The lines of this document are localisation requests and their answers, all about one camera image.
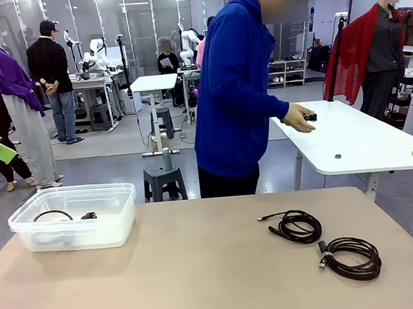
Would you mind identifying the black power cord with plug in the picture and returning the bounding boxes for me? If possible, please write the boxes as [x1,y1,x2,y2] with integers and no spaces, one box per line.
[31,206,100,226]

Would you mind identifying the black USB cable grey tie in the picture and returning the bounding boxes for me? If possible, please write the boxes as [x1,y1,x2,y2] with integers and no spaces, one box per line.
[316,233,384,285]

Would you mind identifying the black cable without tie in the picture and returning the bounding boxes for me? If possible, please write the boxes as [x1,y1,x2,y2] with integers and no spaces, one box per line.
[256,208,324,248]

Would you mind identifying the person's right forearm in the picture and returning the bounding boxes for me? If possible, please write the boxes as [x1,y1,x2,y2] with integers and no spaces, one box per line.
[247,83,292,123]

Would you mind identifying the person's right hand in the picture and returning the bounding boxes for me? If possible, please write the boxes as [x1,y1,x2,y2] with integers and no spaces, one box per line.
[280,101,317,136]

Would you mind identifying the man in black jacket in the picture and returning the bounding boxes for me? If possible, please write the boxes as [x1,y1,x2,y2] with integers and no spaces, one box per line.
[24,17,86,148]

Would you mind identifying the mannequin in grey shirt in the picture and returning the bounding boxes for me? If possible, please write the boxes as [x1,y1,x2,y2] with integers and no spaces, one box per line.
[351,0,413,121]

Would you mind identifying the grey plastic stool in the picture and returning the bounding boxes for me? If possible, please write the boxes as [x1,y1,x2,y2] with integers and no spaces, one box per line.
[88,103,114,132]
[141,161,188,203]
[148,106,176,141]

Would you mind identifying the clear plastic storage container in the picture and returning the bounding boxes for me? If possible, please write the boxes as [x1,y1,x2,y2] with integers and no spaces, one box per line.
[5,181,140,256]

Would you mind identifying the grey background workbench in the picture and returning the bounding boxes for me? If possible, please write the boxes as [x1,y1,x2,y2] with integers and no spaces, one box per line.
[69,70,122,136]

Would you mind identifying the red shawl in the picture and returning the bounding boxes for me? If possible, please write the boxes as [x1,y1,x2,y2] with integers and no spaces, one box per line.
[316,1,409,107]

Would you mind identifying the black tripod pole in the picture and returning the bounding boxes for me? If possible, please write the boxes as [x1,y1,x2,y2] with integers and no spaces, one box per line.
[322,12,354,103]

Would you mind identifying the black bags pile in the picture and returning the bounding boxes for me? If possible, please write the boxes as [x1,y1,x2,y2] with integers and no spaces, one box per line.
[306,36,334,74]

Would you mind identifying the wooden shoe rack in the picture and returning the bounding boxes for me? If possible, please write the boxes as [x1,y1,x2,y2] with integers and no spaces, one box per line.
[267,57,309,88]

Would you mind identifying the green bottle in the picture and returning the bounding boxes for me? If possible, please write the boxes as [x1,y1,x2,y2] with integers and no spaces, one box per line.
[161,146,173,171]

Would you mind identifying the white background desk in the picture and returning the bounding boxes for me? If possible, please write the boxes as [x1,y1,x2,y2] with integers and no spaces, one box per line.
[129,73,185,158]

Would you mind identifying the seated person in black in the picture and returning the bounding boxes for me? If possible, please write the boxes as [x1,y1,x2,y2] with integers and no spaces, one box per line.
[155,36,181,76]

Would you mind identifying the person in blue hoodie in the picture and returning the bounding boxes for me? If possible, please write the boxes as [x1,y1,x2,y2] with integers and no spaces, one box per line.
[182,0,300,200]

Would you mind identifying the person in pink top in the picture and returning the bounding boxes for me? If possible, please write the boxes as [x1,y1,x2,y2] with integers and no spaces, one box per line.
[191,16,210,69]

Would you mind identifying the black camera stand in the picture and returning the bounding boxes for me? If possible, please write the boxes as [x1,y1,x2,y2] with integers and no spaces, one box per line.
[116,34,134,98]

